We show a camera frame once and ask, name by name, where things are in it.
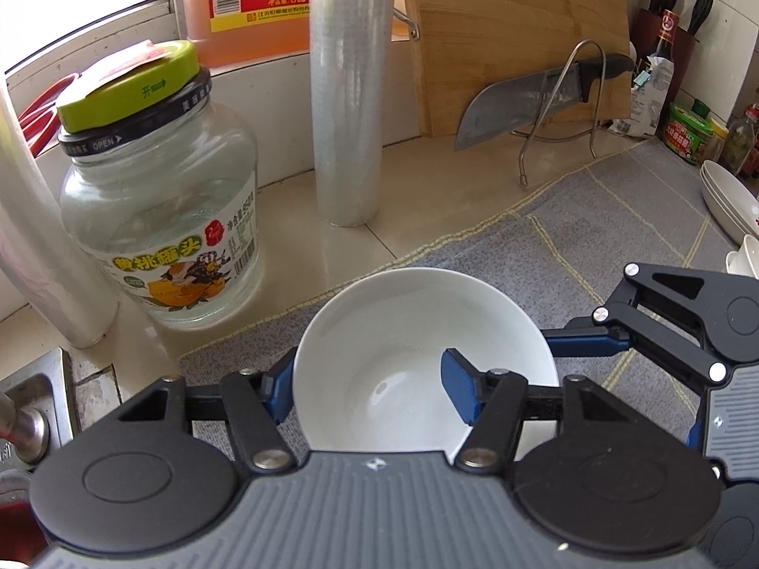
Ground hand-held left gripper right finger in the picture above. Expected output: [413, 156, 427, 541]
[440, 349, 630, 476]

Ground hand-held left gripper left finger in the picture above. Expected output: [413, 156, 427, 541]
[119, 347, 298, 474]

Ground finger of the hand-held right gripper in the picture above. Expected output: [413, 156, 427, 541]
[542, 261, 731, 383]
[688, 394, 708, 457]

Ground white fruit print plate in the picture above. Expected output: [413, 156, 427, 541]
[705, 195, 759, 241]
[701, 178, 759, 227]

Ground stack of white plates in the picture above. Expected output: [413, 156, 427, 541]
[700, 160, 759, 214]

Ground grey checked dish mat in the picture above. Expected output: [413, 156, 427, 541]
[178, 139, 759, 463]

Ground glass jar green lid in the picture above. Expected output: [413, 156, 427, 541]
[57, 40, 266, 331]

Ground steel sink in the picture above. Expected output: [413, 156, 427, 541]
[0, 347, 81, 487]

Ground green lidded sauce jar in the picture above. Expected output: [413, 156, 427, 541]
[663, 102, 714, 165]

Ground yellow lidded spice jar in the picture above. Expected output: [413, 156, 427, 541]
[703, 119, 730, 164]

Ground red capped grey bottle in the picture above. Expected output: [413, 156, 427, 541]
[720, 107, 759, 175]

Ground metal faucet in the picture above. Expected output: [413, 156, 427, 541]
[0, 391, 48, 469]

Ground short cling film roll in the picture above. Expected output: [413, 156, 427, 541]
[0, 80, 120, 349]

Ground tall cling film roll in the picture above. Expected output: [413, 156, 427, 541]
[309, 0, 397, 227]

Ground dark brown knife block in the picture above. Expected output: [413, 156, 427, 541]
[629, 9, 701, 90]

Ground dark soy sauce bottle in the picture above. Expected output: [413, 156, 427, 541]
[652, 9, 683, 131]

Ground bamboo cutting board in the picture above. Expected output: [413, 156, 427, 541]
[394, 0, 632, 138]

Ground black kitchen scissors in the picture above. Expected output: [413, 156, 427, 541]
[688, 0, 715, 37]

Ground red plastic object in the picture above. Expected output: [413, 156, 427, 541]
[17, 71, 81, 158]

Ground orange cooking wine jug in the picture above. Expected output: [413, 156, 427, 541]
[186, 0, 324, 69]

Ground window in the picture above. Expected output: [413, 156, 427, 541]
[0, 0, 191, 72]

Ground metal wire board rack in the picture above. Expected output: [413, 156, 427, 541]
[391, 6, 609, 189]

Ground black handled kitchen knife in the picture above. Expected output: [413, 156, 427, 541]
[454, 53, 635, 152]

